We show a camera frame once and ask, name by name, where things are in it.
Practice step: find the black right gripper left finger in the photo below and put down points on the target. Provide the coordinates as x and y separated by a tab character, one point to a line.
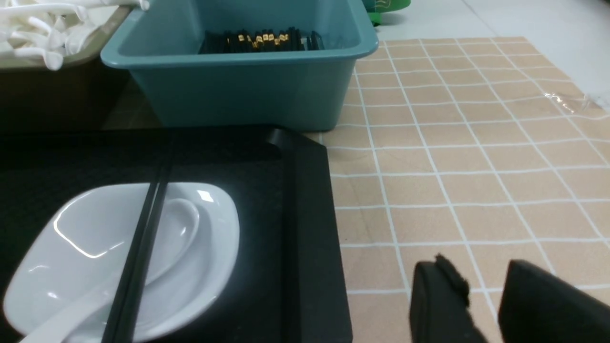
440	305

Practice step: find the teal plastic bin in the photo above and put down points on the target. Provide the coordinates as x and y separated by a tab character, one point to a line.
300	90

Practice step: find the pile of white spoons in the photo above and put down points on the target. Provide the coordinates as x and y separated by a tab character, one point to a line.
50	30

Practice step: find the green cloth backdrop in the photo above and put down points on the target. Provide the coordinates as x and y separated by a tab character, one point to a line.
375	8

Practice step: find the olive plastic bin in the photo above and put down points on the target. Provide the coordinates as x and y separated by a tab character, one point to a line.
78	97

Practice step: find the black serving tray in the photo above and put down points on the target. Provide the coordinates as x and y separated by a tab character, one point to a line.
287	285

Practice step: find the pile of black chopsticks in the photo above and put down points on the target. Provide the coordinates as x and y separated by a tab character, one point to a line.
266	40

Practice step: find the white ceramic soup spoon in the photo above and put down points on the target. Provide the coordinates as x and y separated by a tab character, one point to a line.
78	259

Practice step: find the small white square dish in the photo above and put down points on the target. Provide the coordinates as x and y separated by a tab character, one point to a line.
202	273

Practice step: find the checkered beige table mat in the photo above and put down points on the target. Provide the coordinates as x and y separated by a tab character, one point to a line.
479	149

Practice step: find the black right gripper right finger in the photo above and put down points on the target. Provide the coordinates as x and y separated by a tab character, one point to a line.
538	307

